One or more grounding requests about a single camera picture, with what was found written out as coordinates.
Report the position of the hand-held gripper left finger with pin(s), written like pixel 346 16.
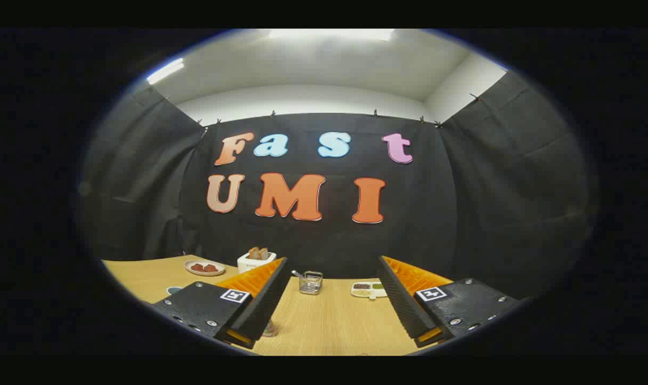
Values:
pixel 260 305

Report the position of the white plate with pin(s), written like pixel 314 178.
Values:
pixel 203 273

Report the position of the white cup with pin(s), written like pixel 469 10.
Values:
pixel 173 290

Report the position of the white divided condiment tray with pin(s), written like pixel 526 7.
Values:
pixel 368 291

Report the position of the red food piece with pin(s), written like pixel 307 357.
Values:
pixel 211 268
pixel 197 267

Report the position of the ceiling light panel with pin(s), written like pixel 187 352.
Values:
pixel 329 34

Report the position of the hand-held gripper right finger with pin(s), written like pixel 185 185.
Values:
pixel 404 305

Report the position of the silver juice bottle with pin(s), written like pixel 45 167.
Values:
pixel 271 328

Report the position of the wooden table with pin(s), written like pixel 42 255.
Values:
pixel 329 321

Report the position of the white toaster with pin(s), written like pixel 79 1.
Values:
pixel 254 266

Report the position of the ceiling light strip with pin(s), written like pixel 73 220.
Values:
pixel 165 70

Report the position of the toast slice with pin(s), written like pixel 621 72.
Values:
pixel 263 254
pixel 253 253

